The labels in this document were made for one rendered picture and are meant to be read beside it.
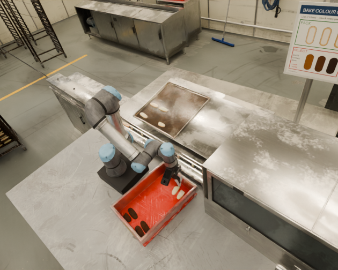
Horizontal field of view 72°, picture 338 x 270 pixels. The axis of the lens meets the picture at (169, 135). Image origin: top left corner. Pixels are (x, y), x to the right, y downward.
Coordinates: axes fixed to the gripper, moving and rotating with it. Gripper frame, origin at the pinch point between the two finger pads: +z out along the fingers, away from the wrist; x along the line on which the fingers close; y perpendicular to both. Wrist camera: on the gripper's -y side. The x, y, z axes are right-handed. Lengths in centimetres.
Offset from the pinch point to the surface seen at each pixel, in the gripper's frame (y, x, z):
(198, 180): 11.8, -12.2, 4.8
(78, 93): 61, 147, -2
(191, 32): 373, 160, 63
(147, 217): -24.0, 8.2, 8.5
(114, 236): -42.9, 20.8, 8.9
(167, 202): -9.4, 1.0, 8.6
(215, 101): 84, 2, -6
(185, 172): 14.7, -1.5, 4.7
